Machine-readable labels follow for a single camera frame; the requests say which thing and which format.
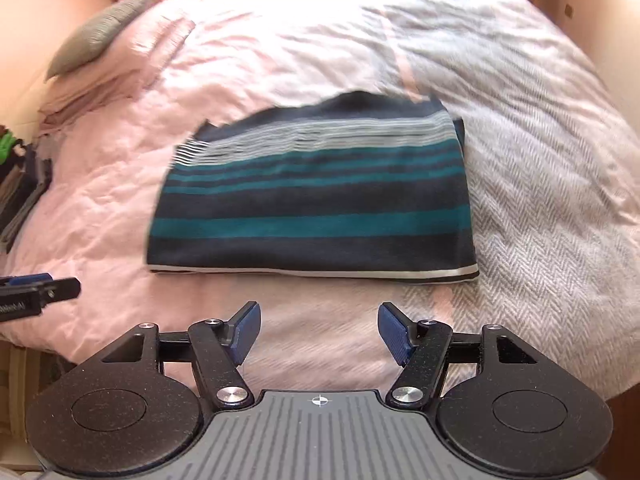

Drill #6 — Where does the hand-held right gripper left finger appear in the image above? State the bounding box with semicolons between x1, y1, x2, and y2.
100;301;262;409

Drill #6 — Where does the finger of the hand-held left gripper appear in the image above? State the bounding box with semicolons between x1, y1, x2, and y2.
0;273;82;307

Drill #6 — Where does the pink pillow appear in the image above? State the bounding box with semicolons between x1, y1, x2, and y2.
39;0;197;133

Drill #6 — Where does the pink duvet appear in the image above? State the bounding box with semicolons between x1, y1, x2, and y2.
4;0;453;363

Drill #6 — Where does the stack of books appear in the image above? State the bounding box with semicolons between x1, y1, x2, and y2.
0;142;55;256

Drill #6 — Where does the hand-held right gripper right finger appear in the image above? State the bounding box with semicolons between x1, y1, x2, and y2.
378;302;546;409

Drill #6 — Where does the striped teal and navy sweater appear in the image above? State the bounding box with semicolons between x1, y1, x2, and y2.
145;89;481;284

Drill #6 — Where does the pale bedside cabinet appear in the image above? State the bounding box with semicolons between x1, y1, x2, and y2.
0;344;68;463

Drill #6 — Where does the white herringbone blanket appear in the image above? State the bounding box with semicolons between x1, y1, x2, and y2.
250;0;640;402

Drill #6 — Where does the grey cushion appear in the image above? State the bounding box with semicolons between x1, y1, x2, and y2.
45;0;161;82

